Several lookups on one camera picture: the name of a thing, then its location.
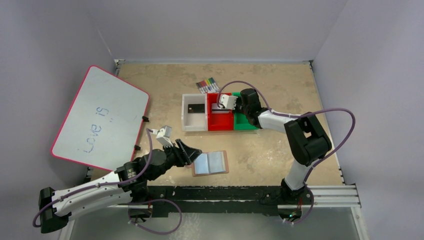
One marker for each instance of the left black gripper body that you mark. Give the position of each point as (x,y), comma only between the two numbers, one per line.
(173,159)

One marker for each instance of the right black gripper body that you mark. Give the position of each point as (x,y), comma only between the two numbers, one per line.
(237,105)

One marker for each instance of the green plastic bin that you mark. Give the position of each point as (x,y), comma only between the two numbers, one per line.
(241,122)

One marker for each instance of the pink leather card holder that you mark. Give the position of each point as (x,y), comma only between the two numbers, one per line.
(210,163)

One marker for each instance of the red plastic bin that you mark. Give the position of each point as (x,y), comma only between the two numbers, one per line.
(218,121)

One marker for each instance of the white plastic bin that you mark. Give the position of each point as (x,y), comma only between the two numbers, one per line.
(194,122)

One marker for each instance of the red framed whiteboard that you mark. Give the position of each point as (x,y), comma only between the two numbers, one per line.
(103,122)

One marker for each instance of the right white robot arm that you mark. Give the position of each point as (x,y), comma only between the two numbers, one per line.
(307,139)

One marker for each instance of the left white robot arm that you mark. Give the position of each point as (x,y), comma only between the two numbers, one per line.
(124,185)

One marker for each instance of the silver credit card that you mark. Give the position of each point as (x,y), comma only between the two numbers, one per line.
(218,109)

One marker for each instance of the black credit card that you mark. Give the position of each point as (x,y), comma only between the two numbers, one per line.
(196,108)

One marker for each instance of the pack of coloured markers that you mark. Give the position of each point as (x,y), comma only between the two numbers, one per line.
(207,86)

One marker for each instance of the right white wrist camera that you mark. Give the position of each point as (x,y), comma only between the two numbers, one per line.
(227,102)

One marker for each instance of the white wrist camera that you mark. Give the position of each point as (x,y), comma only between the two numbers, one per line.
(227,102)
(163,136)

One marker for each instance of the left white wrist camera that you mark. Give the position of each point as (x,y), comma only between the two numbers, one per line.
(163,136)

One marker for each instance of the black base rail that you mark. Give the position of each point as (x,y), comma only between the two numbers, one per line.
(265,200)

